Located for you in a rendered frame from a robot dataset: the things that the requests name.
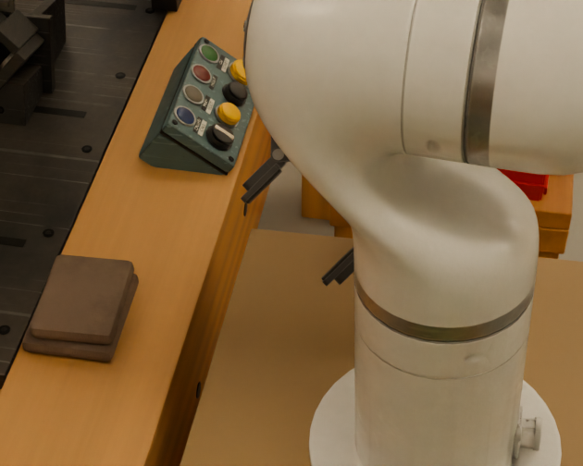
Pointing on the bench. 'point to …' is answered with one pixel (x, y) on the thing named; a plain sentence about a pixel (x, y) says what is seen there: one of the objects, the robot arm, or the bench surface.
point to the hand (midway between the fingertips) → (291, 233)
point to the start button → (239, 71)
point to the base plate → (52, 165)
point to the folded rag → (82, 308)
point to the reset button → (229, 113)
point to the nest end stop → (16, 62)
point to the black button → (236, 91)
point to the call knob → (221, 135)
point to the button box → (167, 153)
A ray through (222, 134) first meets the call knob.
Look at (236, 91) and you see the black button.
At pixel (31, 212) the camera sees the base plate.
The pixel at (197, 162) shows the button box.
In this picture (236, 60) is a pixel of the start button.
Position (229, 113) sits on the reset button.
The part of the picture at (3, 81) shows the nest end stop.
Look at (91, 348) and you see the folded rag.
